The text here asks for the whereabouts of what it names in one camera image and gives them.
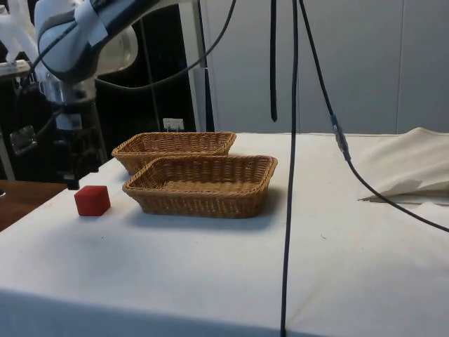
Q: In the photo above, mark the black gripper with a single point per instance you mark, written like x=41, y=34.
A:
x=84, y=138

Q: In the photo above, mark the red cube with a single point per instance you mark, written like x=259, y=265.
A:
x=92, y=201

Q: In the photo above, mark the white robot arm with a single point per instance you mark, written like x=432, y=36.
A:
x=73, y=45

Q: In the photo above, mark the brown wicker basket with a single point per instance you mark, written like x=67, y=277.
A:
x=210, y=196
x=175, y=144

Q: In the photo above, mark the black cabinet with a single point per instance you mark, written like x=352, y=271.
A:
x=165, y=98

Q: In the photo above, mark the pale locker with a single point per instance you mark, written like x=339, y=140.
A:
x=368, y=70

